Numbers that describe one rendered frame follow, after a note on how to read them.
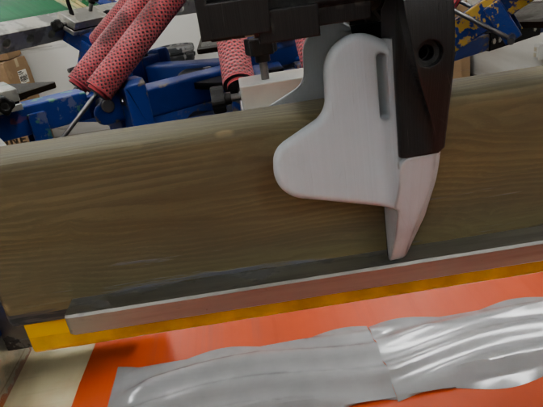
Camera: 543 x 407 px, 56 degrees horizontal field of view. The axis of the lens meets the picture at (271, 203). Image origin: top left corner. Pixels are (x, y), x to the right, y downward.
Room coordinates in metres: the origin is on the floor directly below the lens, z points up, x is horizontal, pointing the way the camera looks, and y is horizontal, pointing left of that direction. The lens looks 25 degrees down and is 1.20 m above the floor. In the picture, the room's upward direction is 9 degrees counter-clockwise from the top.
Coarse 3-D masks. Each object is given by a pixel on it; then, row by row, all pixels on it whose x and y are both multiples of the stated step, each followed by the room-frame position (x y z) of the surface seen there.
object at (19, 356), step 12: (0, 348) 0.29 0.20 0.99; (24, 348) 0.31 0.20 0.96; (0, 360) 0.28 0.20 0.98; (12, 360) 0.29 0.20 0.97; (24, 360) 0.31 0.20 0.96; (0, 372) 0.28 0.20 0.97; (12, 372) 0.29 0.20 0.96; (0, 384) 0.27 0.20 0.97; (12, 384) 0.28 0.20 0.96; (0, 396) 0.27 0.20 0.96
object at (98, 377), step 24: (312, 312) 0.32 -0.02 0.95; (336, 312) 0.31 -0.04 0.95; (144, 336) 0.32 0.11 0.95; (168, 336) 0.31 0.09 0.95; (192, 336) 0.31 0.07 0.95; (216, 336) 0.31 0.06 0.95; (240, 336) 0.30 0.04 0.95; (264, 336) 0.30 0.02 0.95; (288, 336) 0.29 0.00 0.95; (312, 336) 0.29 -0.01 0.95; (96, 360) 0.30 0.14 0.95; (120, 360) 0.29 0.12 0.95; (144, 360) 0.29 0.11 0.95; (168, 360) 0.29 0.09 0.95; (96, 384) 0.27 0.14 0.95
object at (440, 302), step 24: (456, 288) 0.32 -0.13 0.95; (480, 288) 0.31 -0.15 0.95; (504, 288) 0.31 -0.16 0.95; (528, 288) 0.31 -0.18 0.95; (360, 312) 0.31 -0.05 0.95; (384, 312) 0.30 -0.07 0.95; (408, 312) 0.30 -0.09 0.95; (432, 312) 0.30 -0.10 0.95; (456, 312) 0.29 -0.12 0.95; (528, 384) 0.22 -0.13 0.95
